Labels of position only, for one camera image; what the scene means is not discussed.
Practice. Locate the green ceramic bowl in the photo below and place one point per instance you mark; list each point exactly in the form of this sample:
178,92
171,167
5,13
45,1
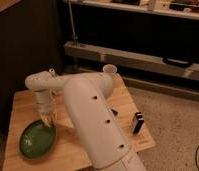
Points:
37,140

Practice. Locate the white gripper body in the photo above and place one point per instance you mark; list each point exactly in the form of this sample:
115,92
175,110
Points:
45,102

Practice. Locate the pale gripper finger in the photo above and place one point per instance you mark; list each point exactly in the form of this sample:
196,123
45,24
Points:
49,120

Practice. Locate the cluttered white shelf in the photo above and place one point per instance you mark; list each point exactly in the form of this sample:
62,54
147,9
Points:
135,8

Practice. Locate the black rectangular box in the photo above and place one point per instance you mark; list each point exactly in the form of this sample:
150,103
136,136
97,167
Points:
137,122

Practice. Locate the small white cup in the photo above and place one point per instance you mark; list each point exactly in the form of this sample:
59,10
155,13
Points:
110,69

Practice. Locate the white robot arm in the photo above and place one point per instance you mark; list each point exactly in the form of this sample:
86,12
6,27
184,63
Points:
84,96

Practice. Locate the black case handle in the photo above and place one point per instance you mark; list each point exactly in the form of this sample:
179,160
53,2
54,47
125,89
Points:
177,63

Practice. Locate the vertical metal pole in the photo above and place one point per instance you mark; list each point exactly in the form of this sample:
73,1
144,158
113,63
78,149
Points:
72,22

